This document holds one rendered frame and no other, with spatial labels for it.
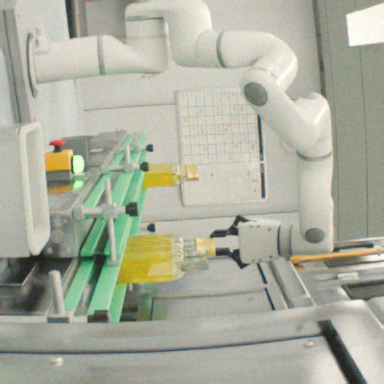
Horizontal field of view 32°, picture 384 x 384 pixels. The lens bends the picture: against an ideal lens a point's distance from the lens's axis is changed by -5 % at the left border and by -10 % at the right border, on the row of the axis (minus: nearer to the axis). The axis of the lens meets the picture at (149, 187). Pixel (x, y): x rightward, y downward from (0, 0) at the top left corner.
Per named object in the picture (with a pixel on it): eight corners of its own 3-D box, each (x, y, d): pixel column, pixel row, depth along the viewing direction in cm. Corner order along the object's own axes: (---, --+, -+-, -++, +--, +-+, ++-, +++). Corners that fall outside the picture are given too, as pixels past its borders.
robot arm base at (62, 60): (24, 41, 144) (95, 31, 144) (29, 19, 154) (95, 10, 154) (33, 101, 154) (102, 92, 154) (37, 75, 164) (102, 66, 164)
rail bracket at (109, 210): (78, 267, 139) (142, 265, 138) (69, 183, 136) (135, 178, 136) (80, 264, 142) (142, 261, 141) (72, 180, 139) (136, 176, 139)
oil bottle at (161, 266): (85, 286, 150) (186, 281, 149) (82, 261, 149) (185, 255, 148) (88, 278, 156) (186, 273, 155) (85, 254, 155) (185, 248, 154)
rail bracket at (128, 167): (99, 175, 196) (148, 172, 195) (97, 148, 195) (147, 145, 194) (100, 173, 200) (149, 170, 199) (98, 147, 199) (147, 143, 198)
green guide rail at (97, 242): (80, 256, 143) (119, 255, 143) (79, 252, 143) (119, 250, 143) (130, 153, 316) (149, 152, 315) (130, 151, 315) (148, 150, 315)
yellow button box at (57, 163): (42, 182, 178) (71, 180, 178) (40, 152, 177) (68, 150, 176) (47, 178, 185) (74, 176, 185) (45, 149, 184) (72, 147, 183)
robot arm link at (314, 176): (297, 137, 151) (302, 214, 162) (292, 169, 141) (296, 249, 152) (333, 138, 148) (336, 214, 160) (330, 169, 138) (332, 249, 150)
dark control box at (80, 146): (59, 167, 205) (87, 165, 205) (57, 140, 204) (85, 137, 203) (63, 163, 213) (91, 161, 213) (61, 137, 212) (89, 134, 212)
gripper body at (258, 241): (288, 255, 167) (245, 257, 171) (286, 215, 165) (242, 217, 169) (283, 265, 160) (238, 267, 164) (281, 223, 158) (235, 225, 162)
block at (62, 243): (43, 260, 139) (77, 259, 138) (37, 213, 137) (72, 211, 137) (46, 255, 142) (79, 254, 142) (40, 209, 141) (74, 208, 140)
